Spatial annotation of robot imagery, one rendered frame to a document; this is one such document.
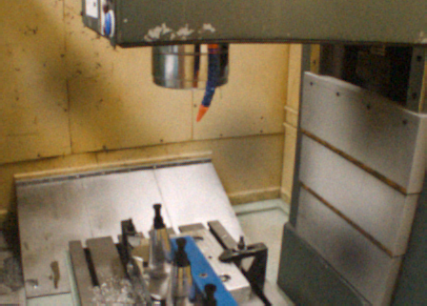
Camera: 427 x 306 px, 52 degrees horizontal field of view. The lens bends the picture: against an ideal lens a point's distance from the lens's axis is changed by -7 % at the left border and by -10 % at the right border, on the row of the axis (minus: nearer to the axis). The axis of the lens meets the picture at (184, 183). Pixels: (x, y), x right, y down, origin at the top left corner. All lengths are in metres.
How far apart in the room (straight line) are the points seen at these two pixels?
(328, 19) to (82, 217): 1.44
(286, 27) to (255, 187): 1.74
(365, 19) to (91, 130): 1.47
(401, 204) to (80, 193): 1.35
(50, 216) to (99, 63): 0.65
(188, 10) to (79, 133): 1.45
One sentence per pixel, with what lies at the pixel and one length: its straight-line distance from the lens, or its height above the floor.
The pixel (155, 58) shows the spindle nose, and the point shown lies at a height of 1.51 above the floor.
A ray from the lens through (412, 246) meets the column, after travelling 1.16.
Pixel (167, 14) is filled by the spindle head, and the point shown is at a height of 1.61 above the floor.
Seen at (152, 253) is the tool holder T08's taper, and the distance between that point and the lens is 0.74.
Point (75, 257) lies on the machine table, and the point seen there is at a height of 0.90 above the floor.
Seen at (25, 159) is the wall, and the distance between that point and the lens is 2.04.
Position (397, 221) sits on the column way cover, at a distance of 1.12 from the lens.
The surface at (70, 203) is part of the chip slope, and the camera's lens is 1.99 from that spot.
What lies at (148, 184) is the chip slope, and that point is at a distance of 2.06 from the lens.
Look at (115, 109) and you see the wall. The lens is 2.01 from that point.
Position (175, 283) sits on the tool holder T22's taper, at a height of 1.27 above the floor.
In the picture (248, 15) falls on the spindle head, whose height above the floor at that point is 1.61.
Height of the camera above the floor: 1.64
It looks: 24 degrees down
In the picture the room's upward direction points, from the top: straight up
